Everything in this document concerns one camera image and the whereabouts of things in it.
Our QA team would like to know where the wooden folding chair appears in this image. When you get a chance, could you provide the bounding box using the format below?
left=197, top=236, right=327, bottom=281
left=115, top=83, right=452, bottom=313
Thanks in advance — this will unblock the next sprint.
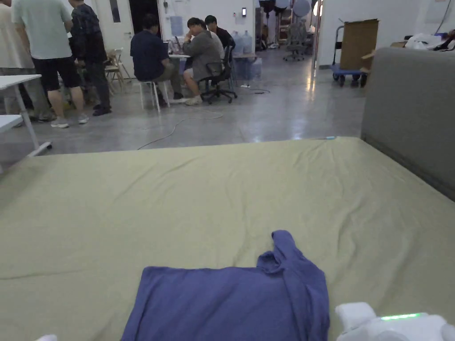
left=104, top=48, right=132, bottom=94

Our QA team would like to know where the white table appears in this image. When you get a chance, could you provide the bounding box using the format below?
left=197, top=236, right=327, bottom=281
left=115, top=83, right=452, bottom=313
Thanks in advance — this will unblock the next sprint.
left=0, top=74, right=53, bottom=158

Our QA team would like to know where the clear water bottle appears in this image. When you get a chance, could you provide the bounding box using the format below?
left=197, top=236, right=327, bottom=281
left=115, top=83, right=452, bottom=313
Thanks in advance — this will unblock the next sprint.
left=230, top=30, right=246, bottom=56
left=241, top=30, right=257, bottom=55

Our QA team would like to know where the brown carton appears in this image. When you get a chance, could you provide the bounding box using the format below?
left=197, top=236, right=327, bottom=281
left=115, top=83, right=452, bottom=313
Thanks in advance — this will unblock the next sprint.
left=339, top=19, right=380, bottom=71

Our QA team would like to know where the blue platform trolley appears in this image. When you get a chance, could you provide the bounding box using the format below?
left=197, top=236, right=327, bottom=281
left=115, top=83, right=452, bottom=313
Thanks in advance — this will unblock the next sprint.
left=330, top=24, right=369, bottom=88

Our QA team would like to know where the grey office chair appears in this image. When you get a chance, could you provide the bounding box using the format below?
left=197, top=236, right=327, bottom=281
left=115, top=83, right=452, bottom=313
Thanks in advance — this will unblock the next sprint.
left=283, top=19, right=308, bottom=61

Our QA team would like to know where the black office chair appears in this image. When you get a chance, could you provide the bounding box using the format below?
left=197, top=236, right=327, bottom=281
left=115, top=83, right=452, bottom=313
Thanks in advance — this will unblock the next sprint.
left=196, top=45, right=239, bottom=105

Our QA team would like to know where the white floor cable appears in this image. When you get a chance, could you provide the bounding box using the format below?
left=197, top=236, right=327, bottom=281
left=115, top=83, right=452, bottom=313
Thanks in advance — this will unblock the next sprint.
left=136, top=109, right=224, bottom=151

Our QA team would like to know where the bed with pale green sheet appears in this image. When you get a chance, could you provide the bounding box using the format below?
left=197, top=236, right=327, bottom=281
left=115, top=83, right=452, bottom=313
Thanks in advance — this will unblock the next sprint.
left=0, top=136, right=455, bottom=341

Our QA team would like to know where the dark blue shirt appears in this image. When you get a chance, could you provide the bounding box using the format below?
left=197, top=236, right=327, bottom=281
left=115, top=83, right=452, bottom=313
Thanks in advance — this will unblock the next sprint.
left=120, top=230, right=331, bottom=341

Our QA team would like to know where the white stool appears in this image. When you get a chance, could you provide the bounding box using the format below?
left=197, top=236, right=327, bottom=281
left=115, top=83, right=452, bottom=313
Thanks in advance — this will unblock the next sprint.
left=136, top=79, right=172, bottom=113

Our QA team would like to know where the grey padded headboard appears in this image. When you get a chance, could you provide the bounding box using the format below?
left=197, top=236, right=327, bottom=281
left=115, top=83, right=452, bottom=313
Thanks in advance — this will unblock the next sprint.
left=360, top=47, right=455, bottom=202

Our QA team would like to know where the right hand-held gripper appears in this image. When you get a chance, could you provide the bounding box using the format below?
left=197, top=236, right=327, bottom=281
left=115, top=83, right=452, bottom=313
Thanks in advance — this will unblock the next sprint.
left=335, top=301, right=455, bottom=341

